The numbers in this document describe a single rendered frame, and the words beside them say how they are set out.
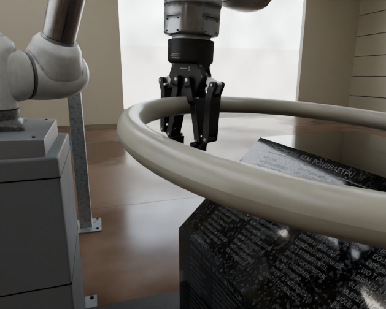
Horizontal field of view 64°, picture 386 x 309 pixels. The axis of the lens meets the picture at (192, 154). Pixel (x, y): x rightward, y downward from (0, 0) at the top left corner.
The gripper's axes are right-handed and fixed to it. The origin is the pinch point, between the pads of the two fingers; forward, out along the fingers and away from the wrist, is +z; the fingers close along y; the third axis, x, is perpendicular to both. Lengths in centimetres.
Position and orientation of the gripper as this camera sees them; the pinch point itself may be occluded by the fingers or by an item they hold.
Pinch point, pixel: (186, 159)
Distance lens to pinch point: 55.7
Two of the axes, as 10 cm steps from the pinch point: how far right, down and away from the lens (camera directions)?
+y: 7.1, 2.2, -6.7
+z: -0.5, 9.6, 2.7
